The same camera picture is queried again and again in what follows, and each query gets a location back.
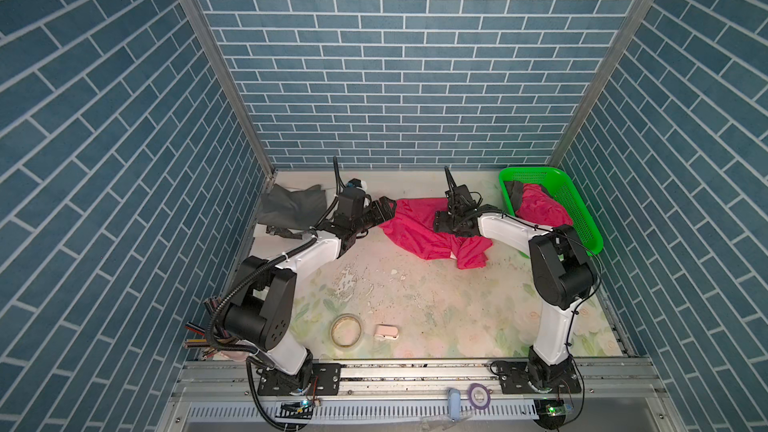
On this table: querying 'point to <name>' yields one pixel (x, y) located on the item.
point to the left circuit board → (296, 410)
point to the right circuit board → (551, 412)
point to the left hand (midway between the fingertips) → (390, 205)
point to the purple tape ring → (488, 392)
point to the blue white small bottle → (454, 404)
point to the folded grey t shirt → (299, 209)
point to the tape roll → (346, 330)
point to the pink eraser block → (386, 331)
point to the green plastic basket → (560, 187)
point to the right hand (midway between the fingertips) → (439, 220)
